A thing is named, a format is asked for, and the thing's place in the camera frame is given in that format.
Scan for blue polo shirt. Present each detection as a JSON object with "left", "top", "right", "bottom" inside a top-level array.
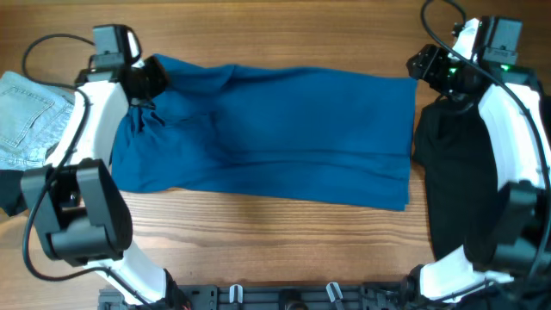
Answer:
[{"left": 112, "top": 55, "right": 417, "bottom": 211}]

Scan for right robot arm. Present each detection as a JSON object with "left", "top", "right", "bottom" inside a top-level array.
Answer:
[{"left": 403, "top": 16, "right": 550, "bottom": 309}]

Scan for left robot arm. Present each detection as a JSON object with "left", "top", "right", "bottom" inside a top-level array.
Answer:
[{"left": 21, "top": 24, "right": 192, "bottom": 309}]

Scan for black garment on right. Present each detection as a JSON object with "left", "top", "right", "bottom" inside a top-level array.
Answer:
[{"left": 412, "top": 97, "right": 497, "bottom": 260}]

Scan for folded light blue jeans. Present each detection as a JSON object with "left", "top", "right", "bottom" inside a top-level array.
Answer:
[{"left": 1, "top": 71, "right": 75, "bottom": 171}]

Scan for folded black printed garment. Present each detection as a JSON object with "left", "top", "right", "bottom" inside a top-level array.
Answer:
[{"left": 0, "top": 170, "right": 28, "bottom": 217}]

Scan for right black cable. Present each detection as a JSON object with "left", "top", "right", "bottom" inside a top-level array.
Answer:
[{"left": 419, "top": 0, "right": 551, "bottom": 298}]

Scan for black cable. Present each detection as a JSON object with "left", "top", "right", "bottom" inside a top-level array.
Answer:
[
  {"left": 21, "top": 33, "right": 152, "bottom": 309},
  {"left": 419, "top": 0, "right": 551, "bottom": 298}
]

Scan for left black cable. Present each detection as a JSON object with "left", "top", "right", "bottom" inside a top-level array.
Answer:
[{"left": 21, "top": 33, "right": 152, "bottom": 309}]

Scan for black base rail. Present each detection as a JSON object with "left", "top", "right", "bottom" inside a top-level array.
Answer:
[{"left": 97, "top": 282, "right": 410, "bottom": 310}]

